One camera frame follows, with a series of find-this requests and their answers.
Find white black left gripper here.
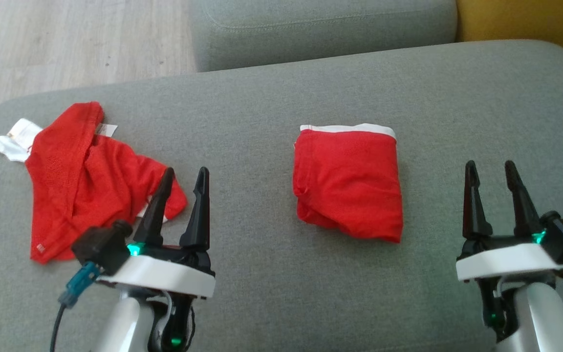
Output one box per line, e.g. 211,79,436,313
98,167,217,299

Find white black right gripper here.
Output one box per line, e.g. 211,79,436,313
456,160,563,282

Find red jersey with white sleeves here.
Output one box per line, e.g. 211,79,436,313
0,101,188,265

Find red shorts with white trim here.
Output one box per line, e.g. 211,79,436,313
292,123,404,244

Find large grey fabric sofa ottoman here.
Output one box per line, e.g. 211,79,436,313
0,39,563,352

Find large yellow sofa back cushion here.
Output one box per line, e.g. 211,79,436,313
456,0,563,65

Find grey fabric sofa seat cushion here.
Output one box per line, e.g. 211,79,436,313
189,0,458,73

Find blue left camera cable connector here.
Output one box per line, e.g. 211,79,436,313
58,261,102,309

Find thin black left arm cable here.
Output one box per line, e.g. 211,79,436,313
49,302,68,352

